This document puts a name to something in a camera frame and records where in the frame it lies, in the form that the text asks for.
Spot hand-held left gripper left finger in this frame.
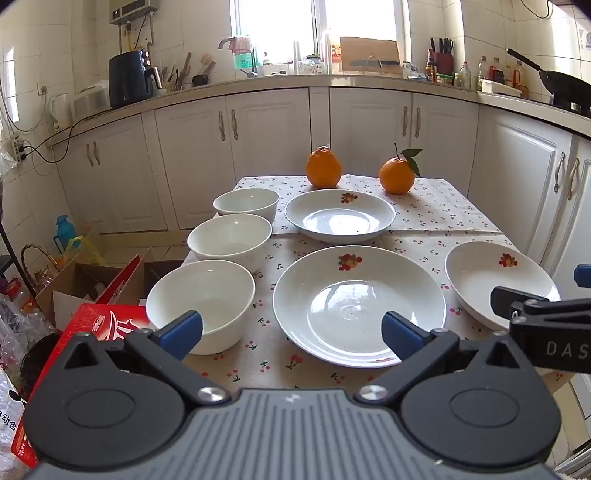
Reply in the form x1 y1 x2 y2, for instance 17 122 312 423
58 310 232 409

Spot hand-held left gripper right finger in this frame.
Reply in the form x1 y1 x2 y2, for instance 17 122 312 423
353 310 529 409

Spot white plate with fruit print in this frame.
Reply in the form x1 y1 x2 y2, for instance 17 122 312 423
272 246 447 369
444 241 561 332
284 189 396 244

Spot white ceramic bowl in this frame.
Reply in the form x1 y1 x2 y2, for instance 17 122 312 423
213 188 280 223
187 215 273 274
146 260 256 356

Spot red carton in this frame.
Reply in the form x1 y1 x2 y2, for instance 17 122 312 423
10 302 160 469

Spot white cherry print tablecloth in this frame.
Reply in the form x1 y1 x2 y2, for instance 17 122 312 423
231 174 504 236

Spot beige cherry print tablecloth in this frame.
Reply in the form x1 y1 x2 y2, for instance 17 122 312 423
180 228 573 398

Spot brown cardboard box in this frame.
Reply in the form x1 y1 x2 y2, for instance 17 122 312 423
36 247 155 330

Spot yellow plastic bag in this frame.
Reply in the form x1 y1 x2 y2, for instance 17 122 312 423
65 234 106 267

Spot wicker basket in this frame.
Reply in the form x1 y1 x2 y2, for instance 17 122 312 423
21 244 61 296

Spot blue thermos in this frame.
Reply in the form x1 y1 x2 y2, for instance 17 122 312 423
54 215 71 254

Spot orange with green leaf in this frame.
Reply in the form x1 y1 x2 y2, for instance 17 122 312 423
379 143 424 195

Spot clear plastic bags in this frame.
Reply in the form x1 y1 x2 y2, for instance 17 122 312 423
0 277 58 462

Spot orange with knobbly top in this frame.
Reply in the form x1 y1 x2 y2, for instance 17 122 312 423
305 145 342 189

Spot black wok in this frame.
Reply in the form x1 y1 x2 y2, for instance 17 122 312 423
506 48 591 112

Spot white plastic tray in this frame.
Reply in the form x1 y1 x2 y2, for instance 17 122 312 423
480 79 524 97

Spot red knife block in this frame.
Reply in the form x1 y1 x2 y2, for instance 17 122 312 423
429 38 455 75

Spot white countertop appliance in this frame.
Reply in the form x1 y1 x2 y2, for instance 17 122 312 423
71 80 112 123

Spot utensil holder with utensils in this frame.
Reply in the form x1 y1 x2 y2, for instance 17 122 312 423
154 52 218 92

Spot white electric kettle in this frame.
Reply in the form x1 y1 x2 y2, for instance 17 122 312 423
48 92 75 132

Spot dark blue air fryer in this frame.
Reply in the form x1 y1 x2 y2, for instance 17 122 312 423
108 50 155 109

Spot green dish soap bottle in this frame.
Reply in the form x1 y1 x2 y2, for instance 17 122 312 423
233 46 256 71

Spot wooden cutting board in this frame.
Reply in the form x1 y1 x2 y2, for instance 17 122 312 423
339 37 402 75

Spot glass jar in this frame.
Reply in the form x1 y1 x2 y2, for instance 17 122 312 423
298 54 329 75

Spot metal kitchen faucet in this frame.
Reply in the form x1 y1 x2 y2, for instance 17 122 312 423
218 37 259 78

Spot kitchen window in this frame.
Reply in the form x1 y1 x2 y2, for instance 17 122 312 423
231 0 409 65

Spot wall water heater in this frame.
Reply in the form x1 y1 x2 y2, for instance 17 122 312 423
110 0 158 25

